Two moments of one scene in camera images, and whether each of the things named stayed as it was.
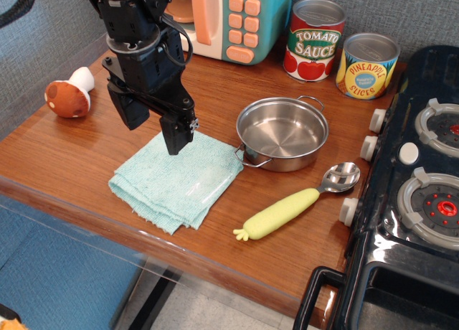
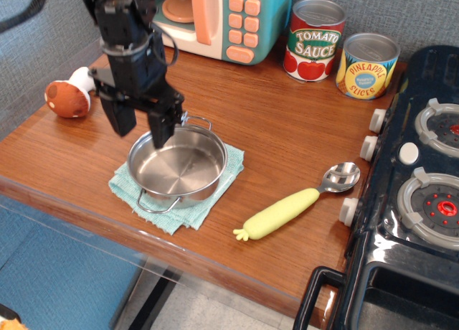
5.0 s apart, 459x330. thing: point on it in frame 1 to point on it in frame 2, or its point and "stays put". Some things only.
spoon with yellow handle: x=341 y=176 stays put
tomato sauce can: x=316 y=26 stays put
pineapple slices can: x=367 y=65 stays put
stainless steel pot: x=281 y=134 to x=190 y=168
